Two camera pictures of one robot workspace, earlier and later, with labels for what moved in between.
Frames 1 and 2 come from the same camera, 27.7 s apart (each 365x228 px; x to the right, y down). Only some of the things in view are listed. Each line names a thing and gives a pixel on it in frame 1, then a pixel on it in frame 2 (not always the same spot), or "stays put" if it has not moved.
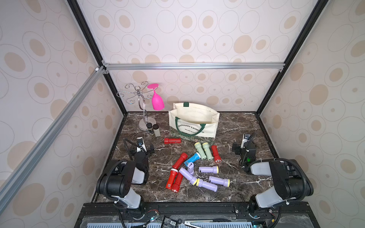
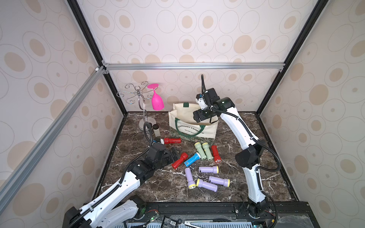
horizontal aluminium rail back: [120, 66] stays put
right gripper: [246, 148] → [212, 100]
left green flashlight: [199, 149] stays put
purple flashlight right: [224, 182] stays put
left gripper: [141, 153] → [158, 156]
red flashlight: [172, 141] stays put
